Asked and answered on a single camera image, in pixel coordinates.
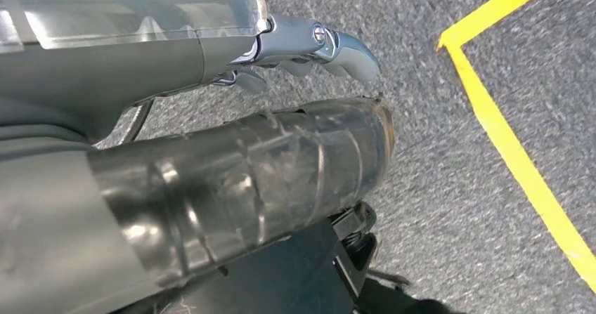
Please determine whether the black left hand cable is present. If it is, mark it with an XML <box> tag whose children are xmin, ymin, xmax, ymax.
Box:
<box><xmin>118</xmin><ymin>99</ymin><xmax>155</xmax><ymax>146</ymax></box>

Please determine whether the black robot foot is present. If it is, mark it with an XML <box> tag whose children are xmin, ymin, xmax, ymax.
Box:
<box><xmin>116</xmin><ymin>202</ymin><xmax>460</xmax><ymax>314</ymax></box>

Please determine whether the yellow floor tape square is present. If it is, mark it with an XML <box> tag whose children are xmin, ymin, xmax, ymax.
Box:
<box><xmin>436</xmin><ymin>0</ymin><xmax>596</xmax><ymax>294</ymax></box>

